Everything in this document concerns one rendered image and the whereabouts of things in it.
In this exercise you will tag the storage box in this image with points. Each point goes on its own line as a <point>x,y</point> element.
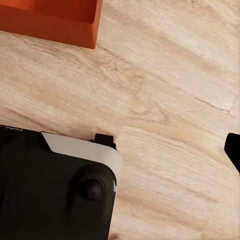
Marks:
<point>71,22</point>

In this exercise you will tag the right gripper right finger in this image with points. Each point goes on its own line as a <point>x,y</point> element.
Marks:
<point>232,149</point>

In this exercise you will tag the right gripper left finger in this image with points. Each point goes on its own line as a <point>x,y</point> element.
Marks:
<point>12,149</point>

